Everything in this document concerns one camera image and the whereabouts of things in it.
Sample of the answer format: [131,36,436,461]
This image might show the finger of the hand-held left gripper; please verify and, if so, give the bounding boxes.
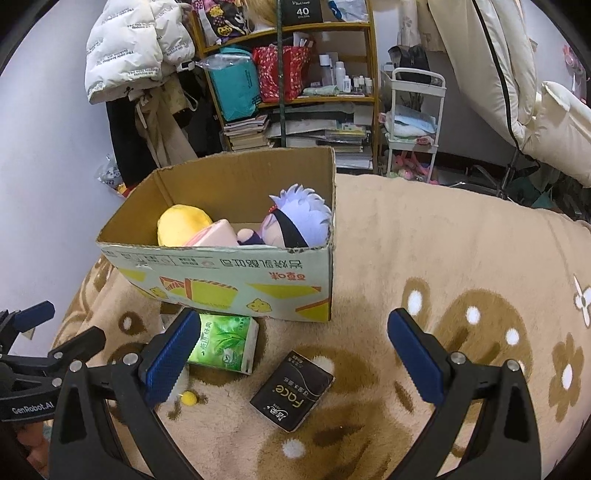
[0,325,108,379]
[0,301,56,352]

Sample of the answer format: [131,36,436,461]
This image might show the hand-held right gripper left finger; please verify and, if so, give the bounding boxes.
[48,307,204,480]

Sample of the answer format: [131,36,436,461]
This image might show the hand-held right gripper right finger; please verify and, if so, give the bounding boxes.
[385,308,541,480]

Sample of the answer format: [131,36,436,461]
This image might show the green tissue pack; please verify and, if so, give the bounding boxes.
[187,314,259,374]

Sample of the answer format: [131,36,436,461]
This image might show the printed cardboard box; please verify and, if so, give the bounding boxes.
[96,147,337,323]

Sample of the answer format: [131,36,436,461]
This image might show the black tissue pack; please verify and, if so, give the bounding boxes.
[249,350,335,433]

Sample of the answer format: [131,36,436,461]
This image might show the pink roll plush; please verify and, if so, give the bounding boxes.
[182,219,238,247]

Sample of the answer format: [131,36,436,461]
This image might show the yellow plush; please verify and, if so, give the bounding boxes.
[157,204,214,247]

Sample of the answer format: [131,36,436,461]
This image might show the white-haired doll plush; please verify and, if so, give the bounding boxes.
[238,184,333,248]

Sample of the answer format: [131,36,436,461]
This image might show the person's left hand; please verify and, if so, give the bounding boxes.
[18,422,50,478]

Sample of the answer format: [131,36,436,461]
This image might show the brown patterned blanket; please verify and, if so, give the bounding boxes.
[51,173,591,480]

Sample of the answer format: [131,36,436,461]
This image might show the clear plastic bag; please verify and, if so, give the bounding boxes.
[97,154,139,197]

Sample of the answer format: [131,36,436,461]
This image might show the pink toy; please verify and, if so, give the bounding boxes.
[388,150,432,181]

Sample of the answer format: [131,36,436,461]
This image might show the black hanging coat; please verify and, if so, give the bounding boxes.
[105,97,158,185]

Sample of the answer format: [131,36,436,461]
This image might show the beige hanging coat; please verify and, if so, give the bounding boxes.
[134,76,199,168]

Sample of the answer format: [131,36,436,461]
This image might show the folded cloths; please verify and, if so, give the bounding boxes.
[384,108,437,139]

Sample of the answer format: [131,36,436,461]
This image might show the stack of books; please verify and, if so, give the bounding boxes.
[222,115,271,152]

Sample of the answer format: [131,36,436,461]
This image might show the dark hanging garment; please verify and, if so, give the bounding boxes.
[178,69,225,158]

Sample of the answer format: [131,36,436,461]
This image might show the pile of papers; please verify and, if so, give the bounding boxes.
[268,104,375,169]

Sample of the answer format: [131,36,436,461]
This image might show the white trolley cart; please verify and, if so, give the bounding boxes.
[381,67,446,183]

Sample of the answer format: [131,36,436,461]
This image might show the teal bag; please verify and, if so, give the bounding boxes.
[203,48,262,121]

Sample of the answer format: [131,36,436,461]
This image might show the white puffer jacket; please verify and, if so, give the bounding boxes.
[84,0,195,104]

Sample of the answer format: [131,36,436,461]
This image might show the group of white cosmetic bottles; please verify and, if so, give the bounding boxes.
[318,53,374,93]

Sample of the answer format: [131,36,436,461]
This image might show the black bag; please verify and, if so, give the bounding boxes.
[388,45,430,84]

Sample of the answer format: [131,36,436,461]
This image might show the cream padded chair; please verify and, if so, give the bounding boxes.
[427,0,591,199]

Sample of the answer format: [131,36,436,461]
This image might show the red gift bag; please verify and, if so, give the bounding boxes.
[252,44,312,103]

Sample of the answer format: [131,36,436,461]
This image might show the purple patterned bag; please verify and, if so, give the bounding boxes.
[191,0,252,47]

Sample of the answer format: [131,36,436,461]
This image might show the wooden shelf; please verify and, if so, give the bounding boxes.
[189,0,382,171]

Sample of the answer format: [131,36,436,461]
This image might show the white plastic bag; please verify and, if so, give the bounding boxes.
[328,0,370,23]

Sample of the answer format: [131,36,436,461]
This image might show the blond wig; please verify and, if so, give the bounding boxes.
[247,0,280,26]

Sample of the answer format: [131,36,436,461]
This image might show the black box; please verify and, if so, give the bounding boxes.
[279,0,326,26]

